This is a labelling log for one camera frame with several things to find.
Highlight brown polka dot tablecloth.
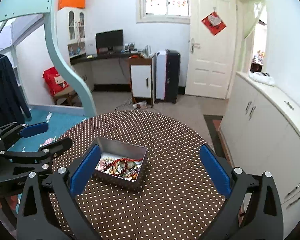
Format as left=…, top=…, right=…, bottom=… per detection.
left=47, top=110, right=243, bottom=240

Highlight brown door mat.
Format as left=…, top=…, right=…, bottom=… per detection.
left=204, top=115, right=230, bottom=155

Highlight teal floor mat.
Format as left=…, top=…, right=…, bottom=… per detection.
left=5, top=106, right=90, bottom=153

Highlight white plastic bag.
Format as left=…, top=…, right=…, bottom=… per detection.
left=249, top=71, right=275, bottom=86

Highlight teal curved bed frame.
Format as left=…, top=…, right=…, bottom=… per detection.
left=0, top=0, right=98, bottom=117

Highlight dark hanging jacket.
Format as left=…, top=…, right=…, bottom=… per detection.
left=0, top=50, right=32, bottom=128

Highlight silver metal tin box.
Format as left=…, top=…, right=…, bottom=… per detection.
left=91, top=137, right=149, bottom=193

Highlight white brown-framed small cabinet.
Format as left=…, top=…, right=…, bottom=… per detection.
left=129, top=54, right=157, bottom=107

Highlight red door decoration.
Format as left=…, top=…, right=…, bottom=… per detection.
left=201, top=11, right=227, bottom=36

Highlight wooden stool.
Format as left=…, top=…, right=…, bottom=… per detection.
left=54, top=90, right=84, bottom=107

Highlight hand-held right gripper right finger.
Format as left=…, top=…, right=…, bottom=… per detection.
left=197, top=144, right=284, bottom=240

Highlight white framed window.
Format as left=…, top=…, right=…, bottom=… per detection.
left=136, top=0, right=192, bottom=24

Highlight dark corner desk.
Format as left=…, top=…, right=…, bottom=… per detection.
left=70, top=49, right=147, bottom=67

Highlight small shelf figurines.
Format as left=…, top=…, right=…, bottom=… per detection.
left=251, top=51, right=265, bottom=63

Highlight white and black suitcase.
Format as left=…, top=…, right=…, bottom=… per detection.
left=155, top=49, right=181, bottom=104

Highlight white box on desk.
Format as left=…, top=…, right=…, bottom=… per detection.
left=86, top=41, right=97, bottom=55

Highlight black computer monitor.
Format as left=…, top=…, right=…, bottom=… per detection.
left=95, top=29, right=123, bottom=53

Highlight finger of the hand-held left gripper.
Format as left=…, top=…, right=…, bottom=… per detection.
left=0, top=137, right=73, bottom=178
left=0, top=121, right=49, bottom=146

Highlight white panel door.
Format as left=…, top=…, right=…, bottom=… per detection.
left=185, top=0, right=237, bottom=100

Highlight orange cardboard box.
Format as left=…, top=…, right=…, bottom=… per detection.
left=59, top=0, right=86, bottom=10

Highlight heap of beads and chains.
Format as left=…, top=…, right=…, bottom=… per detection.
left=95, top=155, right=143, bottom=181

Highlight white glass-door hutch cupboard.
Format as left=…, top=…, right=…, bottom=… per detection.
left=56, top=7, right=87, bottom=57

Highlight person's left hand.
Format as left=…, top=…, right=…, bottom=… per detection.
left=0, top=192, right=18, bottom=209

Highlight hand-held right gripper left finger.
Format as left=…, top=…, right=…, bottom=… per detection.
left=16, top=144, right=102, bottom=240

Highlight white sideboard cabinet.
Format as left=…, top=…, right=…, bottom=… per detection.
left=219, top=71, right=300, bottom=238

